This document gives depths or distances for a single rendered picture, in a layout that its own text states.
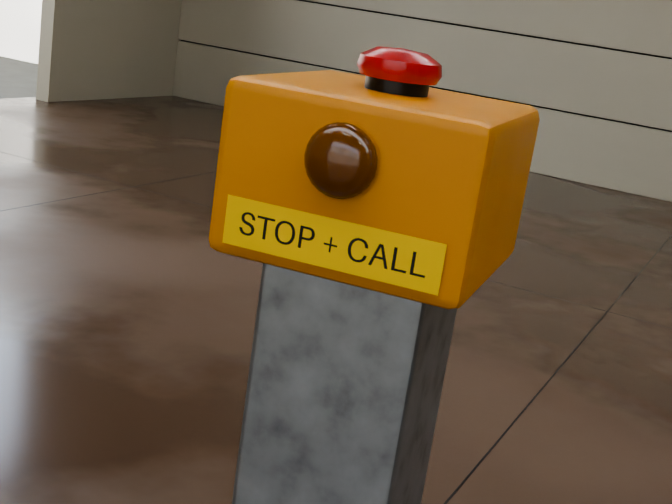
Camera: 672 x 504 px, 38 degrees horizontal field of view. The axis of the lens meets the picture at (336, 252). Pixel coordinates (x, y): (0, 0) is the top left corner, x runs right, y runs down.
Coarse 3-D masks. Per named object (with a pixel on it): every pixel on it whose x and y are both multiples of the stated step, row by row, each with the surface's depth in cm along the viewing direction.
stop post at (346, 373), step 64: (256, 128) 42; (384, 128) 40; (448, 128) 39; (512, 128) 42; (256, 192) 42; (320, 192) 41; (384, 192) 40; (448, 192) 39; (512, 192) 46; (256, 256) 43; (320, 256) 42; (384, 256) 41; (448, 256) 40; (256, 320) 46; (320, 320) 45; (384, 320) 44; (448, 320) 49; (256, 384) 47; (320, 384) 45; (384, 384) 44; (256, 448) 47; (320, 448) 46; (384, 448) 45
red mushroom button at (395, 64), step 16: (384, 48) 44; (400, 48) 45; (368, 64) 44; (384, 64) 43; (400, 64) 43; (416, 64) 43; (432, 64) 44; (400, 80) 44; (416, 80) 44; (432, 80) 44
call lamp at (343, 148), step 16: (320, 128) 40; (336, 128) 40; (352, 128) 40; (320, 144) 40; (336, 144) 39; (352, 144) 39; (368, 144) 40; (304, 160) 41; (320, 160) 40; (336, 160) 40; (352, 160) 39; (368, 160) 39; (320, 176) 40; (336, 176) 40; (352, 176) 40; (368, 176) 40; (336, 192) 40; (352, 192) 40
